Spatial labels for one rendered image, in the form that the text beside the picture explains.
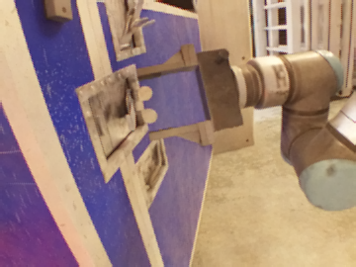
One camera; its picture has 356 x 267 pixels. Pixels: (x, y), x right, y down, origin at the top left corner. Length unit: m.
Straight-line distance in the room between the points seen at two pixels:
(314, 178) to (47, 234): 0.35
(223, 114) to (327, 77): 0.19
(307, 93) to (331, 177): 0.16
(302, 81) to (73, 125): 0.35
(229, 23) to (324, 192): 1.37
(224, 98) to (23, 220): 0.33
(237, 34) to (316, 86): 1.22
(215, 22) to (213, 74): 1.20
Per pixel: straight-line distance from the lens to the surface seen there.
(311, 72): 0.44
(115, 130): 0.38
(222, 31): 1.59
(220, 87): 0.38
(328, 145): 0.36
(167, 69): 0.39
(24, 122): 0.23
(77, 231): 0.28
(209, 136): 0.38
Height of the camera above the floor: 0.87
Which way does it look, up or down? 23 degrees down
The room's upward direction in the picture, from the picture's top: 9 degrees counter-clockwise
